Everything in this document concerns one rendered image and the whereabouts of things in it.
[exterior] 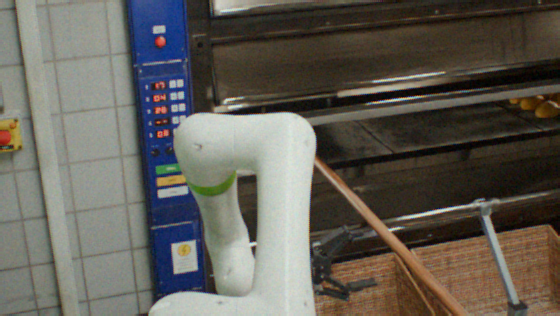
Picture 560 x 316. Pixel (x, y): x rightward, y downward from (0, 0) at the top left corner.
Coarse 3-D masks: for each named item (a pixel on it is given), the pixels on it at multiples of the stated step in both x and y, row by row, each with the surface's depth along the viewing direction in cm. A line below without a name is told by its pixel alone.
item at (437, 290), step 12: (324, 168) 252; (336, 180) 243; (348, 192) 235; (360, 204) 227; (372, 216) 220; (384, 228) 213; (384, 240) 210; (396, 240) 207; (396, 252) 204; (408, 252) 201; (408, 264) 198; (420, 264) 195; (420, 276) 192; (432, 276) 190; (432, 288) 187; (444, 288) 185; (444, 300) 181; (456, 312) 177
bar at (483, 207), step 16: (544, 192) 239; (448, 208) 231; (464, 208) 231; (480, 208) 233; (352, 224) 223; (368, 224) 224; (384, 224) 225; (400, 224) 227; (496, 240) 231; (496, 256) 229; (512, 288) 225; (512, 304) 223
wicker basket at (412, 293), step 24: (336, 264) 267; (360, 264) 269; (384, 264) 272; (336, 288) 267; (384, 288) 273; (408, 288) 266; (336, 312) 268; (360, 312) 271; (384, 312) 274; (408, 312) 269; (432, 312) 251
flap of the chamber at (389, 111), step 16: (528, 80) 269; (400, 96) 258; (480, 96) 247; (496, 96) 248; (512, 96) 250; (288, 112) 246; (352, 112) 236; (368, 112) 237; (384, 112) 238; (400, 112) 240
